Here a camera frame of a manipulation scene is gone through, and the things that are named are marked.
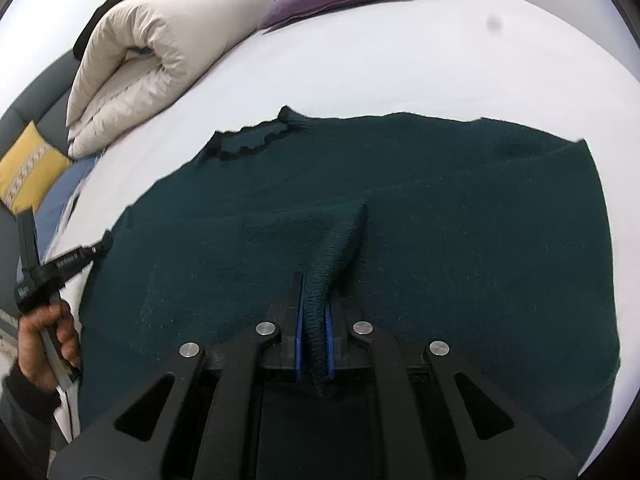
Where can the rolled cream duvet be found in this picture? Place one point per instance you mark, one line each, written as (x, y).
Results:
(150, 60)

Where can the person's left forearm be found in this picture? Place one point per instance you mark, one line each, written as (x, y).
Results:
(25, 410)

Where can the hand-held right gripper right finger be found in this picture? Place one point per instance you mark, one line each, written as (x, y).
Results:
(330, 340)

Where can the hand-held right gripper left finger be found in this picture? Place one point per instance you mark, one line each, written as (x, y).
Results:
(298, 340)

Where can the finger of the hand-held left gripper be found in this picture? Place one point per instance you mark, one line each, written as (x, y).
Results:
(75, 260)

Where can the yellow pillow with patterned band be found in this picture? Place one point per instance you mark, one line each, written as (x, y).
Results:
(27, 170)

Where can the blue pillow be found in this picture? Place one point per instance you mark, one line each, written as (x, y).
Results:
(60, 195)

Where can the person's left hand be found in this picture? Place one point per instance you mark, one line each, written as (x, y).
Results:
(35, 350)

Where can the dark green knit sweater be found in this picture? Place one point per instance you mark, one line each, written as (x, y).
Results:
(450, 240)

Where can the grey upholstered headboard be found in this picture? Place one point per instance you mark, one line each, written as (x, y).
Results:
(40, 95)

